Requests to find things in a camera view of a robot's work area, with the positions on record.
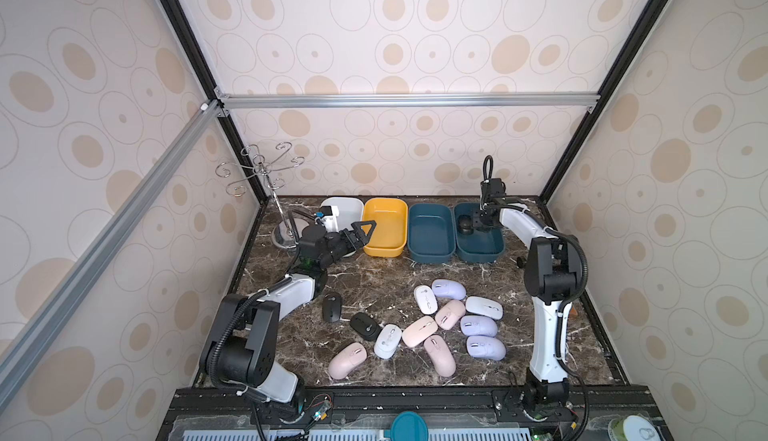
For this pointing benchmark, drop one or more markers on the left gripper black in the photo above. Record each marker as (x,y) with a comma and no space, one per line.
(359,241)

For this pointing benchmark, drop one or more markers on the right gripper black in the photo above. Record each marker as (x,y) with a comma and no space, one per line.
(487,214)

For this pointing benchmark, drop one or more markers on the black mouse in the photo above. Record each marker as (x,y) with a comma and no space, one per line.
(365,326)
(332,307)
(465,225)

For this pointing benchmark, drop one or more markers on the white mouse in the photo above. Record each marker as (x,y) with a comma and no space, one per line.
(484,307)
(387,341)
(426,299)

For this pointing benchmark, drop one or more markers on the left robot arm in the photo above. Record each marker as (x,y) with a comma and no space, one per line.
(240,349)

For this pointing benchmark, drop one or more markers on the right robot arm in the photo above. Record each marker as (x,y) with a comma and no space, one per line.
(555,275)

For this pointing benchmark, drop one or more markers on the yellow storage box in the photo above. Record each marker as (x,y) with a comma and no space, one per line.
(390,234)

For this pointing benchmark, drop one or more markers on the right teal storage box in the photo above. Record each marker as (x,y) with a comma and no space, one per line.
(477,246)

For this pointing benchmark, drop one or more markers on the teal storage box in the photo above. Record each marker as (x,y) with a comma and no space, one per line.
(431,233)
(477,246)

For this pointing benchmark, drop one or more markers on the white storage box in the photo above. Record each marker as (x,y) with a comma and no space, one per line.
(351,210)

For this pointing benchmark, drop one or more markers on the left teal storage box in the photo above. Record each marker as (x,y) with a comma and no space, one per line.
(431,233)

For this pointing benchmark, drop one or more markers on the purple mouse upper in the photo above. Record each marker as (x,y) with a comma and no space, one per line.
(448,289)

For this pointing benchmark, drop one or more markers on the purple mouse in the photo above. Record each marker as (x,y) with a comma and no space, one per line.
(477,325)
(485,347)
(448,289)

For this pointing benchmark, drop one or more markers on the pink mouse upper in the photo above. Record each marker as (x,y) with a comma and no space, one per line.
(450,314)

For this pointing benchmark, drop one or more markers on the pink mouse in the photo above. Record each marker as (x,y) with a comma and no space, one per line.
(440,355)
(347,360)
(419,331)
(450,314)

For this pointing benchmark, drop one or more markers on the pink mouse middle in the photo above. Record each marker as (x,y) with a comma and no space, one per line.
(419,331)

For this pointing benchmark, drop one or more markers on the purple mouse middle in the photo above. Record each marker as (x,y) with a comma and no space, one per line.
(477,325)

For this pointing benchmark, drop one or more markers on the pink mouse lower left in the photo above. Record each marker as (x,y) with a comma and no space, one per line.
(347,360)

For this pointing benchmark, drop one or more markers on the purple mouse lower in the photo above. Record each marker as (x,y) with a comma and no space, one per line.
(485,347)

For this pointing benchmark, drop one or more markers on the pink mouse lower right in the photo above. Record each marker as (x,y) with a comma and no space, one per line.
(440,355)

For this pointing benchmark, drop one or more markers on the teal round lid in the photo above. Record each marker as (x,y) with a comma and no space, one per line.
(408,426)

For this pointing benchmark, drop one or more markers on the left diagonal aluminium bar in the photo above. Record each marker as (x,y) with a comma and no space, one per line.
(43,329)

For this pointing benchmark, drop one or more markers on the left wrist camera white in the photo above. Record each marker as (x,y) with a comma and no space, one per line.
(328,216)

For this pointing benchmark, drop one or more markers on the metal wire hook stand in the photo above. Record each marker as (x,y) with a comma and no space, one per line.
(286,234)

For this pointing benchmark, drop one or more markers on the horizontal aluminium frame bar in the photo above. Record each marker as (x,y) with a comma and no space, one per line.
(419,100)

